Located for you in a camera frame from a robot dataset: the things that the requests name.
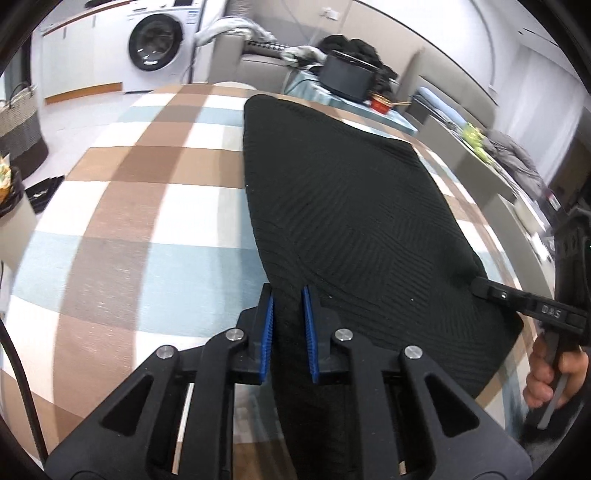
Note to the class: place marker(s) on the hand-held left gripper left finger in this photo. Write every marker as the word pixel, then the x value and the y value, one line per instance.
pixel 267 337

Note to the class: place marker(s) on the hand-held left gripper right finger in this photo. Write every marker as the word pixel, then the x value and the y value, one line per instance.
pixel 309 337

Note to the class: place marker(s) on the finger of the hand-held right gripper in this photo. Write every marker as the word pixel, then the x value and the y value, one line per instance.
pixel 521 302

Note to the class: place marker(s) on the black t-shirt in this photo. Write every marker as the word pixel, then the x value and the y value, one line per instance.
pixel 360 221

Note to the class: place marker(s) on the black clothes pile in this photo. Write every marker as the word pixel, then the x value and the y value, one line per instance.
pixel 360 46

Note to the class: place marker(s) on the person's right hand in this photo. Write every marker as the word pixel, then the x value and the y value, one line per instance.
pixel 538 383

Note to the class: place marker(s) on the grey jacket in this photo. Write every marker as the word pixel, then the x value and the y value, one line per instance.
pixel 515 157

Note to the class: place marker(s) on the green item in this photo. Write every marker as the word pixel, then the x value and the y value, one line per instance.
pixel 475 141

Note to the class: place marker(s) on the beige bed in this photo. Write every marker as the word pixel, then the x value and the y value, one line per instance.
pixel 461 147

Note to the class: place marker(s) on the white curtain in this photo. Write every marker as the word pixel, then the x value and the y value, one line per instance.
pixel 545 101

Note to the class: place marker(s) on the checkered tablecloth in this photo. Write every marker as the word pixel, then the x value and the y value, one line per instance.
pixel 138 207

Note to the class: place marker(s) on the red bowl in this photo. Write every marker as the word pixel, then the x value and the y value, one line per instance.
pixel 381 105

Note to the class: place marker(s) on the teal covered side table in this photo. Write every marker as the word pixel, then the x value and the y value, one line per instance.
pixel 304 87

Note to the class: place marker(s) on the black countertop appliance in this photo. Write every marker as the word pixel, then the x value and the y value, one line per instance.
pixel 346 76

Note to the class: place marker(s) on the grey sofa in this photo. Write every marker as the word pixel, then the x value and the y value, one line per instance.
pixel 249 69

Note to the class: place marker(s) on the cream trash bin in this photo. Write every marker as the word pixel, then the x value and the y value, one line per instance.
pixel 14 226

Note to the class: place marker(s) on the light grey cloth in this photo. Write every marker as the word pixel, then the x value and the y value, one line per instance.
pixel 231 30

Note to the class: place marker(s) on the white washing machine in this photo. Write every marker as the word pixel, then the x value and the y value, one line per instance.
pixel 157 46

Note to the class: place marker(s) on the woven laundry basket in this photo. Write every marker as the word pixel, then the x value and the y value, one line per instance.
pixel 18 124

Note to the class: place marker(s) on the white lower cabinets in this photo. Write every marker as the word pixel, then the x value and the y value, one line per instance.
pixel 83 50

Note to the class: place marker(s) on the wall socket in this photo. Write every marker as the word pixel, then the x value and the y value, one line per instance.
pixel 331 14

